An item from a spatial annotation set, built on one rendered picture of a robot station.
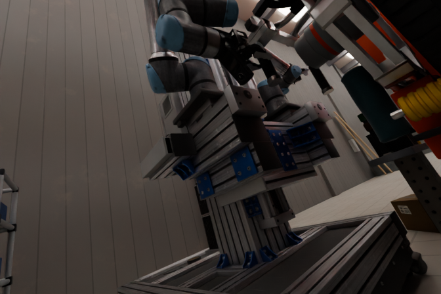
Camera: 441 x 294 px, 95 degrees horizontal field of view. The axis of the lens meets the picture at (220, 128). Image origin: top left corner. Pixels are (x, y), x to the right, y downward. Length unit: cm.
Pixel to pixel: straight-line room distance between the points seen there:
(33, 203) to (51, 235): 36
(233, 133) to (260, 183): 21
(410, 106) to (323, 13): 26
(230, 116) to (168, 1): 34
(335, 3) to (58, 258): 268
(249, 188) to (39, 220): 227
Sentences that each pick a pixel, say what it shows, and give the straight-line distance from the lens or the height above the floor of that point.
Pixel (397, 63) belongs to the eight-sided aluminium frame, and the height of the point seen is 60.
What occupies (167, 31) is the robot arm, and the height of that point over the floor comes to 82.
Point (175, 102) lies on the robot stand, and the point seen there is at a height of 111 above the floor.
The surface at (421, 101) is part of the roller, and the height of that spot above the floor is 51.
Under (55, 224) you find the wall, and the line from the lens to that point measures 270.
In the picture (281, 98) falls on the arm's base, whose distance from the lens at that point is 115.
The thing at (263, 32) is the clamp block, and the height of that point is 90.
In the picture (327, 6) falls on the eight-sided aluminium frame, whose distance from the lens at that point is 52.
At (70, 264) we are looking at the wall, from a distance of 267.
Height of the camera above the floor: 43
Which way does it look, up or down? 22 degrees up
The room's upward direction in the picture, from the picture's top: 18 degrees counter-clockwise
